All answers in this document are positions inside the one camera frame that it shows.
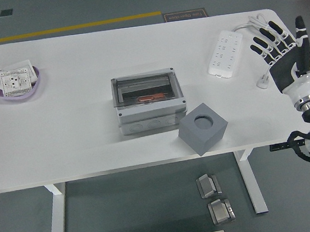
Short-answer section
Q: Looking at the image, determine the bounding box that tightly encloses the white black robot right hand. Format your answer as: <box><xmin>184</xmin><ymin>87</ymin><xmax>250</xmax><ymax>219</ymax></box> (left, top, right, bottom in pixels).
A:
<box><xmin>247</xmin><ymin>14</ymin><xmax>310</xmax><ymax>112</ymax></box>

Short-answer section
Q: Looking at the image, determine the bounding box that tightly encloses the orange cylinder object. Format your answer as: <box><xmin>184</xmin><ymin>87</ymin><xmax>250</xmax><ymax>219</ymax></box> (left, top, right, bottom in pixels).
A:
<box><xmin>136</xmin><ymin>92</ymin><xmax>167</xmax><ymax>104</ymax></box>

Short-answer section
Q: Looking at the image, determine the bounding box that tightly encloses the grey electrical box clear lid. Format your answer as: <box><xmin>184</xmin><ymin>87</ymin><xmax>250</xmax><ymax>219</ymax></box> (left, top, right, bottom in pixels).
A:
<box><xmin>109</xmin><ymin>66</ymin><xmax>190</xmax><ymax>138</ymax></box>

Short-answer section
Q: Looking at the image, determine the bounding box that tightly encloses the white power strip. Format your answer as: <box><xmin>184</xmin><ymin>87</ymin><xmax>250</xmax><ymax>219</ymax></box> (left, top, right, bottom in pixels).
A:
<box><xmin>203</xmin><ymin>27</ymin><xmax>248</xmax><ymax>81</ymax></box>

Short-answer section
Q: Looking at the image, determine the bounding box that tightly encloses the black table control panel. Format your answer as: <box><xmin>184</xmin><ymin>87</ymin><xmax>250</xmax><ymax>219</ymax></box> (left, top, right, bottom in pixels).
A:
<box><xmin>269</xmin><ymin>140</ymin><xmax>293</xmax><ymax>152</ymax></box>

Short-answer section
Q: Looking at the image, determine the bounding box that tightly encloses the grey cube holder block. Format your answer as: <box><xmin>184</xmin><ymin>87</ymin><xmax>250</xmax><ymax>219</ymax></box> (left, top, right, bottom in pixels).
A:
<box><xmin>175</xmin><ymin>100</ymin><xmax>233</xmax><ymax>158</ymax></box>

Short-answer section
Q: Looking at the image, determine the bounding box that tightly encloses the dark floor sign orange text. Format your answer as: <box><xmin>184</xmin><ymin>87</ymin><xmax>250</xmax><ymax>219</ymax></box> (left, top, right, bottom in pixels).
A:
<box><xmin>162</xmin><ymin>8</ymin><xmax>208</xmax><ymax>24</ymax></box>

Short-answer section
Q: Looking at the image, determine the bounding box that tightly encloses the silver metal block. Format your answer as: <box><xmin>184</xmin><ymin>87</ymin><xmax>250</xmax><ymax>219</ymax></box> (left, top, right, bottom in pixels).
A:
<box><xmin>195</xmin><ymin>171</ymin><xmax>224</xmax><ymax>201</ymax></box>
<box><xmin>206</xmin><ymin>197</ymin><xmax>237</xmax><ymax>227</ymax></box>

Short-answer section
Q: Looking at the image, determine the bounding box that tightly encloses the yellow floor tape line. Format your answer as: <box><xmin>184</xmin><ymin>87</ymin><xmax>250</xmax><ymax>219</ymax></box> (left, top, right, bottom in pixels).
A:
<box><xmin>0</xmin><ymin>11</ymin><xmax>163</xmax><ymax>45</ymax></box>

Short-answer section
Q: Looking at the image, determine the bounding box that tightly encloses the purple bowl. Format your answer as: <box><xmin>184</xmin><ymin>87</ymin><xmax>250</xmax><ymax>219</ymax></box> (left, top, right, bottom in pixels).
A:
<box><xmin>0</xmin><ymin>65</ymin><xmax>43</xmax><ymax>102</ymax></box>

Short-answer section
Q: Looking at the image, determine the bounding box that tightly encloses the white socket panel printed back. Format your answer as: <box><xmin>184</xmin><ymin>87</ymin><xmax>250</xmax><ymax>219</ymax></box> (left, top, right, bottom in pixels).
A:
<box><xmin>0</xmin><ymin>66</ymin><xmax>34</xmax><ymax>98</ymax></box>

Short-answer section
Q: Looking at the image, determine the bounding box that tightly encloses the white power cord with plug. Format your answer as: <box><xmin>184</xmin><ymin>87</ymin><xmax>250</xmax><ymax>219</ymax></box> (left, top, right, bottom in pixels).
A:
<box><xmin>229</xmin><ymin>10</ymin><xmax>295</xmax><ymax>93</ymax></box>

